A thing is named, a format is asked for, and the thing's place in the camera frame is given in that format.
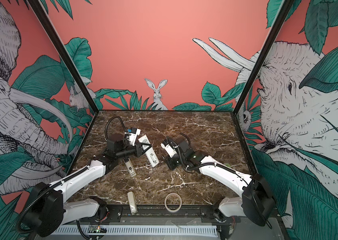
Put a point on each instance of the black white marker pen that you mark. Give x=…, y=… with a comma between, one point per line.
x=130, y=167

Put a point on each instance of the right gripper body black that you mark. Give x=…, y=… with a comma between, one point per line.
x=174, y=162

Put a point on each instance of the black front mounting rail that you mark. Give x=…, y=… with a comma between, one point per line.
x=169, y=211

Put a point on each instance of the black frame post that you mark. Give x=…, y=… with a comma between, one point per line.
x=43, y=18
x=278, y=22

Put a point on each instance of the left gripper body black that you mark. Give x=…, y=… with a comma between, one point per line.
x=137, y=146

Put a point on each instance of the left black frame post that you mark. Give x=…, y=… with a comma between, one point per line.
x=43, y=18

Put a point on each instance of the right black frame post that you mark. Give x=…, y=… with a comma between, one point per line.
x=278, y=22

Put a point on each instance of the white remote battery cover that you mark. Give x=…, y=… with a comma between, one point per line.
x=132, y=203

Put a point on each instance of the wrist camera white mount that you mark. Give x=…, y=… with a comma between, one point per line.
x=132, y=134
x=166, y=145

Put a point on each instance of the white remote control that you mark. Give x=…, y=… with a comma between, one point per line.
x=150, y=153

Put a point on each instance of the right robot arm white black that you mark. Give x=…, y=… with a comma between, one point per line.
x=255, y=199

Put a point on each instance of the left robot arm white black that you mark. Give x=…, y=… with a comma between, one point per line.
x=48, y=208

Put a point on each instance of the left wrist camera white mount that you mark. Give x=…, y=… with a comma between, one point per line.
x=132, y=134

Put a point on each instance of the small circuit board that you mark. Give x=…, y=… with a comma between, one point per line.
x=97, y=230

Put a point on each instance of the white ventilation grille strip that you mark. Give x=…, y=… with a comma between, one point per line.
x=141, y=230

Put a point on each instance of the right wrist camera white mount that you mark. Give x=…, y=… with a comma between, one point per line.
x=166, y=145

